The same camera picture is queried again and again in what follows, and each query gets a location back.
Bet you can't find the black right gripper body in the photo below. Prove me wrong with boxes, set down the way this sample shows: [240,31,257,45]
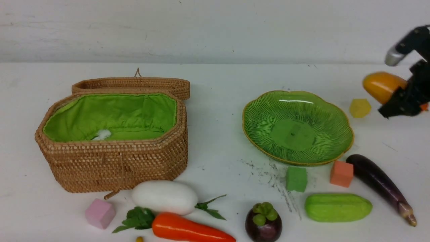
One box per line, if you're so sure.
[378,60,430,119]

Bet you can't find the orange yellow mango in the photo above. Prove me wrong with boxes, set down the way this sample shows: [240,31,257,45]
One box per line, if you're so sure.
[362,72,407,105]

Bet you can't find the green bitter gourd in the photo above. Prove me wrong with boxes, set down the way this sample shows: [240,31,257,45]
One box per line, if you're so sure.
[304,193,373,223]

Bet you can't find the dark purple mangosteen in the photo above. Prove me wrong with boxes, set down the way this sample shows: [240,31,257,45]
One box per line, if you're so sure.
[245,202,283,242]

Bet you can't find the white radish with leaves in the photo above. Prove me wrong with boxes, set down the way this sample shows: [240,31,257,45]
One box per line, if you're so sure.
[131,180,225,219]

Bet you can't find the orange carrot with leaves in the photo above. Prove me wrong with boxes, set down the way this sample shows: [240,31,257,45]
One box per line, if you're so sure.
[112,206,236,242]

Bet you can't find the yellow foam block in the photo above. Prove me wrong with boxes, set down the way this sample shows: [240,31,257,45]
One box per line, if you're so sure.
[349,98,371,118]

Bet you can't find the orange foam cube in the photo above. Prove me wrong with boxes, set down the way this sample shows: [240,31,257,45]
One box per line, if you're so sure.
[329,160,354,188]

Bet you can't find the green glass plate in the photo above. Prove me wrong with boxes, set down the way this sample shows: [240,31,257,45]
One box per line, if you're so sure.
[242,90,355,166]

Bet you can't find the green foam cube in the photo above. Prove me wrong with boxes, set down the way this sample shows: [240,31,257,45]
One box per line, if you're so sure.
[286,166,308,193]

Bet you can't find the wicker basket lid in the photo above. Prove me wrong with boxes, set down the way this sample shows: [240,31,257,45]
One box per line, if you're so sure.
[71,68,190,100]

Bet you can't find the woven wicker basket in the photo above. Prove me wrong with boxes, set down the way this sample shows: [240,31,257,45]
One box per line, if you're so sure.
[35,91,188,193]

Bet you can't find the pink foam cube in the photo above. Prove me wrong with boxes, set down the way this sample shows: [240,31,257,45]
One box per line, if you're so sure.
[85,199,116,230]

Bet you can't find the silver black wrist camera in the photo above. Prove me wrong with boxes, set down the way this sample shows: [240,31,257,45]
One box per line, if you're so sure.
[385,25,430,67]

